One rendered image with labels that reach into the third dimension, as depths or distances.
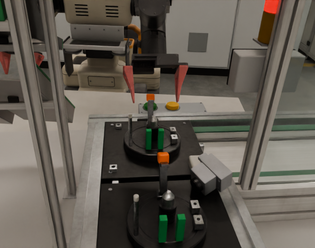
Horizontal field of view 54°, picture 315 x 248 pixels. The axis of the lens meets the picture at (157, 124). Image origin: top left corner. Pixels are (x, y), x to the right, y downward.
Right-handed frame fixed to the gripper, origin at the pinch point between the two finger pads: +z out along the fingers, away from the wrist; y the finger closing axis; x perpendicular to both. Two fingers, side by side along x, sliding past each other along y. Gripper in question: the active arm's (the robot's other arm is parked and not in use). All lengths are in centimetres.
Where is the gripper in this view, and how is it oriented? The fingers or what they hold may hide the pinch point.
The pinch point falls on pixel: (155, 98)
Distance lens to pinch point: 68.3
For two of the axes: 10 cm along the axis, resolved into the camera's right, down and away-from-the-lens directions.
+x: -1.0, 1.4, 9.9
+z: 0.4, 9.9, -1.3
